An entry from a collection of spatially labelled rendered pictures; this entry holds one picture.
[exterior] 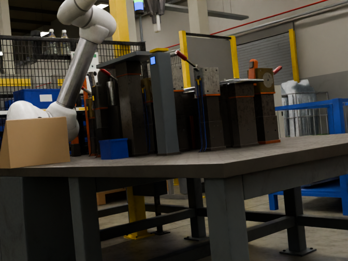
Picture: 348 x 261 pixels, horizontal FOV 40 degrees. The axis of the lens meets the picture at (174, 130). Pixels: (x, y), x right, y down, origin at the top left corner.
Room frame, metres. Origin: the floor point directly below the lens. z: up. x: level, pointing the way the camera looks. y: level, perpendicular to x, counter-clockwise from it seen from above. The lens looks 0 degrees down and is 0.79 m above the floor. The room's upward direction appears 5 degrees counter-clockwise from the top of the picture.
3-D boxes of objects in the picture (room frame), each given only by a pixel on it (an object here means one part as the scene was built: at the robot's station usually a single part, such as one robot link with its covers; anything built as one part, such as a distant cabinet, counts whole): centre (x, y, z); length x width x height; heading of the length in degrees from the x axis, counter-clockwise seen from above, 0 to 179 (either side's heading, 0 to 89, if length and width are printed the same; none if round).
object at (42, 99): (3.18, 0.87, 1.10); 0.30 x 0.17 x 0.13; 132
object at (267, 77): (2.31, -0.45, 0.88); 0.14 x 0.09 x 0.36; 128
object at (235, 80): (2.65, 0.05, 1.00); 1.38 x 0.22 x 0.02; 38
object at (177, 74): (2.29, 0.01, 0.90); 0.13 x 0.08 x 0.41; 128
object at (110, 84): (2.61, 0.29, 0.95); 0.18 x 0.13 x 0.49; 38
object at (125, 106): (2.27, 0.19, 0.92); 0.10 x 0.08 x 0.45; 38
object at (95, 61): (3.53, 0.61, 1.30); 0.23 x 0.02 x 0.31; 128
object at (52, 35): (3.48, 0.82, 1.53); 0.07 x 0.07 x 0.20
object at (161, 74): (2.07, 0.03, 0.92); 0.08 x 0.08 x 0.44; 38
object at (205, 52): (5.99, -0.54, 1.00); 1.04 x 0.14 x 2.00; 132
